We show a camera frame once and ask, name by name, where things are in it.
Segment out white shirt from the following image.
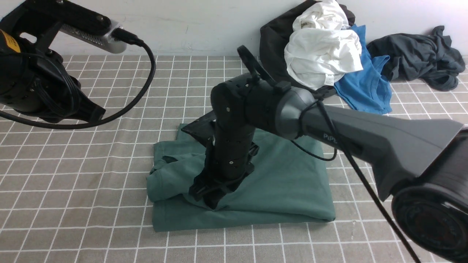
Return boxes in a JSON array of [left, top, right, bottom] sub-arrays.
[[284, 0, 363, 90]]

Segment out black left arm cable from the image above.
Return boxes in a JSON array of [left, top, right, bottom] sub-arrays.
[[0, 31, 156, 130]]

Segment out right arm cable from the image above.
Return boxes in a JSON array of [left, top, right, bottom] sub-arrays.
[[237, 45, 423, 263]]

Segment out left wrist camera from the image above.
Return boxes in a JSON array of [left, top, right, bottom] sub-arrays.
[[22, 0, 145, 54]]

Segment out grey checked tablecloth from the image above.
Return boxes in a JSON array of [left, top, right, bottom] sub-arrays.
[[0, 56, 468, 263]]

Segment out black garment under white shirt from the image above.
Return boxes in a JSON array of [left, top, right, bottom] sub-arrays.
[[259, 0, 355, 97]]

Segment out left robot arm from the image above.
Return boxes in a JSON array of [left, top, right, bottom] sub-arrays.
[[1, 0, 111, 123]]

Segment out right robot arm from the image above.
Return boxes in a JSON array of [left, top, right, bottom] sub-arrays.
[[183, 73, 467, 263]]

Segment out dark grey crumpled shirt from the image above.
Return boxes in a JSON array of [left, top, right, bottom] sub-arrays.
[[366, 26, 466, 91]]

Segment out blue shirt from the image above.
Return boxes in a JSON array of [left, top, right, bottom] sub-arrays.
[[334, 25, 392, 115]]

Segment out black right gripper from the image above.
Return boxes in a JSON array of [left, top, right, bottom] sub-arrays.
[[189, 122, 258, 210]]

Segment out green long-sleeved shirt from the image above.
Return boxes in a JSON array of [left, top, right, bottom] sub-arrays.
[[147, 130, 336, 232]]

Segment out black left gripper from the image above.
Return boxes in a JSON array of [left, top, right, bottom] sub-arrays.
[[0, 51, 106, 123]]

